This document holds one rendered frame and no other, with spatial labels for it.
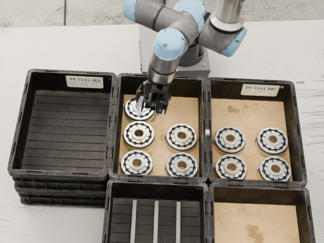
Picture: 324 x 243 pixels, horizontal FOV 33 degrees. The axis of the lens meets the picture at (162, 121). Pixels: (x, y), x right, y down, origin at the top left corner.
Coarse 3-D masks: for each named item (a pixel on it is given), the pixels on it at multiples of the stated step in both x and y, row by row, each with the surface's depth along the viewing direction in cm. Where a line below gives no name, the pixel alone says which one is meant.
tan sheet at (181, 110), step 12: (132, 96) 194; (168, 108) 191; (180, 108) 192; (192, 108) 192; (156, 120) 188; (168, 120) 189; (180, 120) 189; (192, 120) 189; (156, 132) 186; (120, 144) 182; (156, 144) 183; (120, 156) 180; (156, 156) 180; (168, 156) 181; (120, 168) 177; (156, 168) 178; (180, 168) 178
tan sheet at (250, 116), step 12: (216, 108) 192; (228, 108) 192; (240, 108) 193; (252, 108) 193; (264, 108) 193; (276, 108) 193; (216, 120) 189; (228, 120) 190; (240, 120) 190; (252, 120) 190; (264, 120) 190; (276, 120) 190; (252, 132) 187; (252, 144) 185; (216, 156) 181; (240, 156) 182; (252, 156) 182; (264, 156) 182; (288, 156) 183; (252, 168) 180
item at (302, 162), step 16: (208, 80) 186; (224, 80) 187; (240, 80) 187; (256, 80) 187; (272, 80) 187; (208, 96) 182; (208, 112) 179; (208, 128) 175; (208, 144) 172; (208, 160) 169; (304, 160) 170; (208, 176) 166; (304, 176) 167
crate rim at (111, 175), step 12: (120, 84) 184; (204, 84) 185; (204, 96) 182; (204, 108) 180; (204, 120) 177; (204, 132) 175; (204, 144) 172; (204, 156) 171; (108, 168) 166; (204, 168) 167; (180, 180) 165; (192, 180) 165; (204, 180) 165
